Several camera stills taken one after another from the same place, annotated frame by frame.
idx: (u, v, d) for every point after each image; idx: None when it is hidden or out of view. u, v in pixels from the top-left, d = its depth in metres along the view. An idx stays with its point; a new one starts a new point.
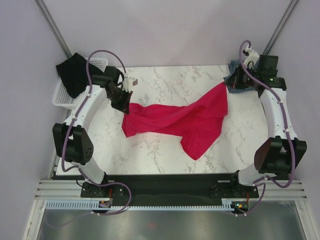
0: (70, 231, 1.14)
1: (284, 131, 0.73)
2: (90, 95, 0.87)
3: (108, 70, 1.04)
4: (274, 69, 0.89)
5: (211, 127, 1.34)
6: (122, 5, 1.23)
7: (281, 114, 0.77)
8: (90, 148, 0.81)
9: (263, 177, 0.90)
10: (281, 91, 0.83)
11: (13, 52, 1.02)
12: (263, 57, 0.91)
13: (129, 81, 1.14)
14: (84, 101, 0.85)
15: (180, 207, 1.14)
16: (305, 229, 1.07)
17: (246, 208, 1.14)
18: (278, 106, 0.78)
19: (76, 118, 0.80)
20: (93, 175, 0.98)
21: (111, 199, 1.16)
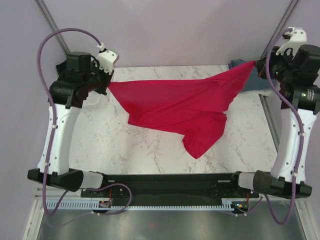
0: (69, 232, 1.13)
1: (292, 172, 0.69)
2: (55, 125, 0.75)
3: (69, 63, 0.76)
4: (313, 73, 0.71)
5: (214, 129, 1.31)
6: (122, 4, 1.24)
7: (296, 149, 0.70)
8: (77, 176, 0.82)
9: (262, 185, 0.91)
10: (311, 114, 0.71)
11: (13, 51, 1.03)
12: (306, 54, 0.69)
13: (107, 59, 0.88)
14: (52, 136, 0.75)
15: (180, 207, 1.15)
16: (305, 229, 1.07)
17: (246, 209, 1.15)
18: (296, 139, 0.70)
19: (49, 162, 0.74)
20: (91, 182, 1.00)
21: (111, 199, 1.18)
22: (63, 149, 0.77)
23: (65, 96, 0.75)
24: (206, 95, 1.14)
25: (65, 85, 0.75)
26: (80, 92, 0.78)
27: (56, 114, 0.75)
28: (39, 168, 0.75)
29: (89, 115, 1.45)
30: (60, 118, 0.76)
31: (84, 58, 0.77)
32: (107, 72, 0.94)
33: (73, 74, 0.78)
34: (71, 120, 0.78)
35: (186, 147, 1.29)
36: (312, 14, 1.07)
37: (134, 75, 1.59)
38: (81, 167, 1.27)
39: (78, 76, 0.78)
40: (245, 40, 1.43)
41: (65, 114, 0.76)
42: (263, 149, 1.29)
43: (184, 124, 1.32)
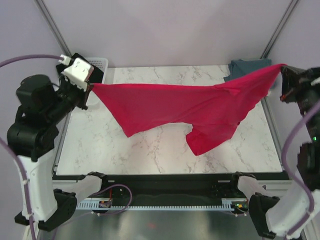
0: (70, 231, 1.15)
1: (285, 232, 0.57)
2: (26, 181, 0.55)
3: (23, 102, 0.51)
4: None
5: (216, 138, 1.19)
6: (122, 5, 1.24)
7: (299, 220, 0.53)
8: (68, 208, 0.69)
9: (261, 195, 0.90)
10: None
11: (13, 52, 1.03)
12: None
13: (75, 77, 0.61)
14: (27, 190, 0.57)
15: (181, 207, 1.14)
16: (304, 229, 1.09)
17: (246, 209, 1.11)
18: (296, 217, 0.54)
19: (31, 213, 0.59)
20: (90, 189, 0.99)
21: (111, 199, 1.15)
22: (45, 193, 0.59)
23: (27, 146, 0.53)
24: (214, 104, 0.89)
25: (25, 130, 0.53)
26: (47, 136, 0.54)
27: (22, 167, 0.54)
28: (24, 215, 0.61)
29: (89, 115, 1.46)
30: (29, 171, 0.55)
31: (40, 91, 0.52)
32: (81, 89, 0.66)
33: (31, 112, 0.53)
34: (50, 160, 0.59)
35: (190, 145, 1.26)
36: (311, 15, 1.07)
37: (134, 75, 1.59)
38: (81, 168, 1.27)
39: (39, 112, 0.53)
40: (245, 40, 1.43)
41: (35, 167, 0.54)
42: (263, 150, 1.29)
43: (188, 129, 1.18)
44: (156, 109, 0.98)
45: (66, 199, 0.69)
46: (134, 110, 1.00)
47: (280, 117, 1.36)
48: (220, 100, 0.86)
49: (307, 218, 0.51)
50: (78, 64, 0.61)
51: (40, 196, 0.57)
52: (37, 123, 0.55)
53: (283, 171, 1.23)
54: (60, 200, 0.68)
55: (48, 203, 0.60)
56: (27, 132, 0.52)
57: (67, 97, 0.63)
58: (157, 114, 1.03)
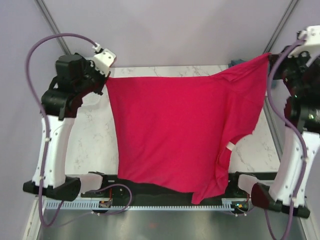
0: (70, 231, 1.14)
1: (291, 197, 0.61)
2: (49, 138, 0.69)
3: (59, 71, 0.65)
4: None
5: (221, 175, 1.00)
6: (122, 5, 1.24)
7: (297, 177, 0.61)
8: (75, 186, 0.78)
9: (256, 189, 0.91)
10: (317, 137, 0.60)
11: (14, 52, 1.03)
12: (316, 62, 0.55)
13: (104, 65, 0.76)
14: (45, 150, 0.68)
15: (180, 207, 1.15)
16: (305, 229, 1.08)
17: (246, 208, 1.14)
18: (298, 162, 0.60)
19: (44, 176, 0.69)
20: (89, 185, 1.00)
21: (111, 199, 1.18)
22: (59, 161, 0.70)
23: (56, 107, 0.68)
24: (219, 107, 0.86)
25: (61, 95, 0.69)
26: (74, 102, 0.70)
27: (50, 123, 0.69)
28: (34, 181, 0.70)
29: (89, 116, 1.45)
30: (53, 130, 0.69)
31: (73, 65, 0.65)
32: (103, 73, 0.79)
33: (64, 82, 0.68)
34: (68, 125, 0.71)
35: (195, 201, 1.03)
36: (311, 14, 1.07)
37: (134, 75, 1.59)
38: (81, 168, 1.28)
39: (72, 86, 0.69)
40: (244, 41, 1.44)
41: (59, 127, 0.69)
42: (263, 150, 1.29)
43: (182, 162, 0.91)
44: (160, 125, 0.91)
45: (72, 179, 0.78)
46: (138, 121, 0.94)
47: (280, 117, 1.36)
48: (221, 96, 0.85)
49: (305, 165, 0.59)
50: (106, 53, 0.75)
51: (57, 158, 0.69)
52: (66, 91, 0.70)
53: None
54: (67, 179, 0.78)
55: (59, 171, 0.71)
56: (61, 95, 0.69)
57: (91, 77, 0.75)
58: (165, 136, 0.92)
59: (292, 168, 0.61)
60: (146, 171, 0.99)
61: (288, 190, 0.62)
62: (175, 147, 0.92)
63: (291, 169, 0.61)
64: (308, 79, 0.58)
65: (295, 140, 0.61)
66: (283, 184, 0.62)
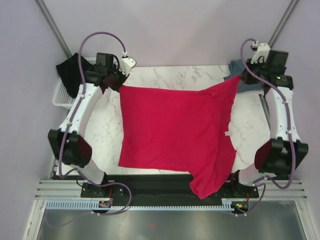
0: (70, 231, 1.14)
1: (287, 132, 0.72)
2: (83, 95, 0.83)
3: (99, 58, 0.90)
4: (283, 66, 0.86)
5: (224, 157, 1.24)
6: (122, 5, 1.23)
7: (285, 115, 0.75)
8: (87, 151, 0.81)
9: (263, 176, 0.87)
10: (288, 91, 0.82)
11: (13, 52, 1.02)
12: (273, 52, 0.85)
13: (125, 63, 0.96)
14: (78, 103, 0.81)
15: (180, 207, 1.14)
16: (304, 229, 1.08)
17: (246, 208, 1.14)
18: (282, 105, 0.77)
19: (71, 123, 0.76)
20: (93, 175, 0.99)
21: (111, 199, 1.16)
22: (85, 116, 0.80)
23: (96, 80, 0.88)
24: (205, 110, 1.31)
25: (96, 75, 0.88)
26: (107, 80, 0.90)
27: (85, 88, 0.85)
28: (60, 128, 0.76)
29: None
30: (88, 92, 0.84)
31: (108, 56, 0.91)
32: (124, 73, 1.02)
33: (100, 68, 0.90)
34: (96, 97, 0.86)
35: (195, 191, 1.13)
36: (312, 15, 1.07)
37: (134, 75, 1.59)
38: None
39: (106, 69, 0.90)
40: (244, 41, 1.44)
41: (93, 90, 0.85)
42: None
43: (179, 148, 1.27)
44: (161, 121, 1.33)
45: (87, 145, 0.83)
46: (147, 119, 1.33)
47: None
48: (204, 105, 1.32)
49: (287, 105, 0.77)
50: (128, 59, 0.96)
51: (86, 115, 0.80)
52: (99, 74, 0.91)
53: None
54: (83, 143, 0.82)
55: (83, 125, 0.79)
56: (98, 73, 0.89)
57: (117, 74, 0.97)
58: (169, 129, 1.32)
59: (279, 110, 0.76)
60: (152, 158, 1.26)
61: (283, 127, 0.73)
62: (179, 136, 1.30)
63: (279, 111, 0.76)
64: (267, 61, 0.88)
65: (274, 93, 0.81)
66: (278, 124, 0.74)
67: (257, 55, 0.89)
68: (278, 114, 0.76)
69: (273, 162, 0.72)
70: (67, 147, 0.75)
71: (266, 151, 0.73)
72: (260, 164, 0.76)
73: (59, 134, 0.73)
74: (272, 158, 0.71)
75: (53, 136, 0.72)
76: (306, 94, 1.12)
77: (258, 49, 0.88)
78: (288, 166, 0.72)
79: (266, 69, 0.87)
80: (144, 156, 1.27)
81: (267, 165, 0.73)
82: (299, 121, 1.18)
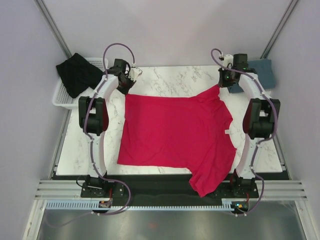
0: (70, 232, 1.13)
1: (261, 95, 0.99)
2: (106, 78, 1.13)
3: (116, 62, 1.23)
4: (246, 63, 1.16)
5: (224, 153, 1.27)
6: (122, 5, 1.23)
7: (256, 87, 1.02)
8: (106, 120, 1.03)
9: (256, 146, 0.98)
10: (253, 74, 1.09)
11: (13, 52, 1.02)
12: (236, 55, 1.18)
13: (134, 71, 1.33)
14: (102, 84, 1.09)
15: (180, 207, 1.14)
16: (305, 229, 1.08)
17: (246, 209, 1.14)
18: (252, 82, 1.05)
19: (97, 93, 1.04)
20: (99, 162, 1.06)
21: (111, 199, 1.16)
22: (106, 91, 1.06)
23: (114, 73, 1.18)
24: (200, 112, 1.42)
25: (113, 72, 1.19)
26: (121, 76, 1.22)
27: (106, 76, 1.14)
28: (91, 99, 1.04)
29: None
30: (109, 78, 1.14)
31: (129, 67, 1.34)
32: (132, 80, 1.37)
33: (116, 68, 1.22)
34: (113, 85, 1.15)
35: (195, 187, 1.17)
36: (311, 15, 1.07)
37: None
38: (81, 167, 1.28)
39: (121, 70, 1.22)
40: (244, 41, 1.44)
41: (113, 77, 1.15)
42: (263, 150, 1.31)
43: (178, 146, 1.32)
44: (161, 122, 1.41)
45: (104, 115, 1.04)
46: (144, 121, 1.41)
47: (280, 117, 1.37)
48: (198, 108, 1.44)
49: (256, 81, 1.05)
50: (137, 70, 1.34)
51: (107, 92, 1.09)
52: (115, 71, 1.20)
53: (282, 171, 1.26)
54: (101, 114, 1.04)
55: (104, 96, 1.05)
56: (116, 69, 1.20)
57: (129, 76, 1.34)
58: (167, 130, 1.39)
59: (251, 84, 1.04)
60: (152, 157, 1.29)
61: (256, 92, 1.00)
62: (177, 136, 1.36)
63: (250, 85, 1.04)
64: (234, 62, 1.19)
65: (245, 77, 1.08)
66: (252, 92, 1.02)
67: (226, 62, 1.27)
68: (250, 87, 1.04)
69: (257, 121, 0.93)
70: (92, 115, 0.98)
71: (249, 113, 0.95)
72: (247, 127, 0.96)
73: (87, 101, 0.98)
74: (256, 117, 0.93)
75: (83, 101, 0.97)
76: (306, 94, 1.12)
77: (225, 58, 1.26)
78: (271, 122, 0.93)
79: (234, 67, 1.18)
80: (144, 156, 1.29)
81: (254, 124, 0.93)
82: (299, 121, 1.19)
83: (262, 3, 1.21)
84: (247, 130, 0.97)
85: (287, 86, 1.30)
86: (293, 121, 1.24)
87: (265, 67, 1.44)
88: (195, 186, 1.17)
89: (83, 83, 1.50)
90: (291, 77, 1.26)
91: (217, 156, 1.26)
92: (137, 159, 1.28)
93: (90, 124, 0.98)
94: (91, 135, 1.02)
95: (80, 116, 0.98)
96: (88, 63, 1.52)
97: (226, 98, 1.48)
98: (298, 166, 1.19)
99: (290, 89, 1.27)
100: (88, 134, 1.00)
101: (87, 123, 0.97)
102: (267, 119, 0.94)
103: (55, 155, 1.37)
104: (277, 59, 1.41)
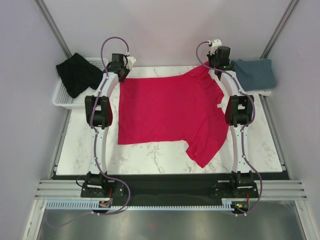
0: (70, 232, 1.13)
1: (238, 91, 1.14)
2: (108, 76, 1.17)
3: (113, 57, 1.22)
4: (227, 58, 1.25)
5: (218, 124, 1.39)
6: (122, 6, 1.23)
7: (235, 84, 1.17)
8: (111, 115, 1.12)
9: (242, 133, 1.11)
10: (231, 71, 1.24)
11: (13, 53, 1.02)
12: (219, 50, 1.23)
13: (131, 61, 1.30)
14: (105, 82, 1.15)
15: (180, 207, 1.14)
16: (305, 229, 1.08)
17: (246, 209, 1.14)
18: (231, 79, 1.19)
19: (101, 91, 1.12)
20: (101, 157, 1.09)
21: (111, 199, 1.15)
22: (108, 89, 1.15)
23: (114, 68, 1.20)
24: (193, 89, 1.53)
25: (112, 70, 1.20)
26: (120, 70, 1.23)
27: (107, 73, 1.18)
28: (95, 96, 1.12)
29: None
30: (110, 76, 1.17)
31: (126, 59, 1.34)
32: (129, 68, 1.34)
33: (114, 64, 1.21)
34: (114, 82, 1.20)
35: (193, 158, 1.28)
36: (312, 15, 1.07)
37: (134, 75, 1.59)
38: (81, 168, 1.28)
39: (119, 65, 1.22)
40: (244, 41, 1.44)
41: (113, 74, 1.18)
42: (263, 150, 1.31)
43: (175, 122, 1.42)
44: (155, 103, 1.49)
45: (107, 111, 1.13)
46: (140, 106, 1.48)
47: (280, 117, 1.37)
48: (190, 86, 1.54)
49: (234, 78, 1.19)
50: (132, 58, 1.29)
51: (109, 90, 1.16)
52: (114, 66, 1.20)
53: (282, 171, 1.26)
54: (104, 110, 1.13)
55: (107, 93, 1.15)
56: (115, 65, 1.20)
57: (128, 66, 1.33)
58: (163, 112, 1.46)
59: (229, 81, 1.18)
60: (150, 134, 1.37)
61: (234, 89, 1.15)
62: (173, 114, 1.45)
63: (230, 82, 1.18)
64: (217, 56, 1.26)
65: (225, 74, 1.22)
66: (231, 89, 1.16)
67: (213, 48, 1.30)
68: (230, 84, 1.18)
69: (236, 113, 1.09)
70: (97, 113, 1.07)
71: (229, 107, 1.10)
72: (228, 119, 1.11)
73: (92, 99, 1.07)
74: (235, 110, 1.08)
75: (89, 100, 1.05)
76: (306, 93, 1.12)
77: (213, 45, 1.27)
78: (247, 113, 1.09)
79: (217, 60, 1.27)
80: (142, 134, 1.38)
81: (234, 116, 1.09)
82: (299, 121, 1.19)
83: (262, 3, 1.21)
84: (228, 120, 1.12)
85: (287, 86, 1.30)
86: (293, 121, 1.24)
87: (265, 67, 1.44)
88: (193, 156, 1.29)
89: (84, 83, 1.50)
90: (291, 77, 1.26)
91: (211, 128, 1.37)
92: (136, 137, 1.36)
93: (96, 120, 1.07)
94: (96, 128, 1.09)
95: (87, 113, 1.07)
96: (87, 62, 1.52)
97: (225, 98, 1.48)
98: (298, 166, 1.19)
99: (290, 89, 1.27)
100: (94, 127, 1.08)
101: (94, 119, 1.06)
102: (244, 111, 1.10)
103: (55, 155, 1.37)
104: (277, 59, 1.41)
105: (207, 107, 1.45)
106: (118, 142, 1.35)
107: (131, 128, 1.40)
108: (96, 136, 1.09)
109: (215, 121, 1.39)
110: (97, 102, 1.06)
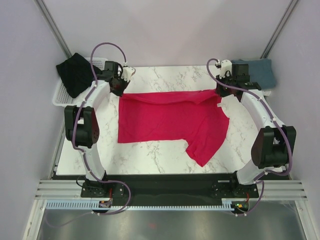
0: (70, 232, 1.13)
1: (272, 121, 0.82)
2: (96, 85, 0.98)
3: (106, 65, 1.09)
4: (247, 74, 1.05)
5: (218, 124, 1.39)
6: (122, 6, 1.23)
7: (265, 109, 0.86)
8: (96, 131, 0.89)
9: (263, 172, 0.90)
10: (257, 91, 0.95)
11: (13, 54, 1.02)
12: (235, 66, 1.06)
13: (127, 71, 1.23)
14: (92, 90, 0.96)
15: (180, 206, 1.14)
16: (305, 229, 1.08)
17: (246, 208, 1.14)
18: (258, 102, 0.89)
19: (86, 101, 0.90)
20: (96, 168, 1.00)
21: (111, 199, 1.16)
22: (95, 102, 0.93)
23: (107, 76, 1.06)
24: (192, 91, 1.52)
25: (103, 78, 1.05)
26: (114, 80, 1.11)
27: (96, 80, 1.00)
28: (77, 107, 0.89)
29: None
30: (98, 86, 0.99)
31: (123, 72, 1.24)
32: (126, 80, 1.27)
33: (107, 72, 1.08)
34: (103, 92, 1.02)
35: (192, 157, 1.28)
36: (311, 15, 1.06)
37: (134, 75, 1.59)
38: (81, 167, 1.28)
39: (112, 74, 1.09)
40: (244, 41, 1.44)
41: (105, 83, 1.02)
42: None
43: (175, 122, 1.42)
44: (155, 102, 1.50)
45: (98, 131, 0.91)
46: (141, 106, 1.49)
47: (280, 117, 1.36)
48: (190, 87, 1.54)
49: (263, 102, 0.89)
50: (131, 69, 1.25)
51: (96, 100, 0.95)
52: (106, 74, 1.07)
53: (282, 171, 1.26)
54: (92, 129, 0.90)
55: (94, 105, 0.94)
56: (108, 72, 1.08)
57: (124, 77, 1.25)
58: (163, 112, 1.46)
59: (258, 106, 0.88)
60: (151, 133, 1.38)
61: (266, 117, 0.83)
62: (172, 113, 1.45)
63: (257, 107, 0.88)
64: (232, 75, 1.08)
65: (248, 95, 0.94)
66: (261, 118, 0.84)
67: (223, 70, 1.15)
68: (258, 110, 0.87)
69: (269, 152, 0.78)
70: (80, 127, 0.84)
71: (260, 143, 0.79)
72: (259, 160, 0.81)
73: (74, 110, 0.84)
74: (269, 148, 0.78)
75: (69, 110, 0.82)
76: (307, 93, 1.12)
77: (222, 66, 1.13)
78: (285, 153, 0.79)
79: (234, 81, 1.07)
80: (143, 133, 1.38)
81: (266, 157, 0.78)
82: (299, 122, 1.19)
83: (262, 3, 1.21)
84: (258, 161, 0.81)
85: (287, 86, 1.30)
86: (293, 121, 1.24)
87: (265, 68, 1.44)
88: (193, 155, 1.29)
89: (84, 83, 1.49)
90: (291, 77, 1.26)
91: (210, 128, 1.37)
92: (136, 136, 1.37)
93: (78, 137, 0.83)
94: (82, 148, 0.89)
95: (67, 127, 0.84)
96: (87, 62, 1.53)
97: (225, 98, 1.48)
98: (297, 166, 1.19)
99: (289, 89, 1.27)
100: (79, 147, 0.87)
101: (75, 137, 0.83)
102: (280, 149, 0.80)
103: (55, 155, 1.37)
104: (277, 59, 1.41)
105: (207, 109, 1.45)
106: (119, 141, 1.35)
107: (131, 128, 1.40)
108: (84, 154, 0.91)
109: (215, 122, 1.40)
110: (79, 115, 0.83)
